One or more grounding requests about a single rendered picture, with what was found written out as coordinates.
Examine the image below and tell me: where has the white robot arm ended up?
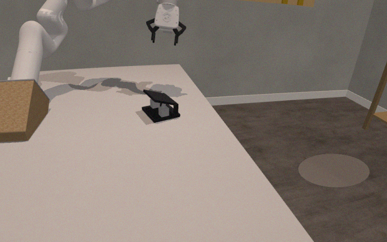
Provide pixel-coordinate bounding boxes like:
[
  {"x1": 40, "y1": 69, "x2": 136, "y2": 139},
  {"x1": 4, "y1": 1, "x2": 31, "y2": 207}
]
[{"x1": 8, "y1": 0, "x2": 111, "y2": 83}]

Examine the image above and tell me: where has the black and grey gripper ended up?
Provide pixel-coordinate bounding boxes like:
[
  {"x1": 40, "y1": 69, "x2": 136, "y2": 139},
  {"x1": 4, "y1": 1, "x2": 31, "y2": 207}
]
[{"x1": 146, "y1": 3, "x2": 186, "y2": 46}]

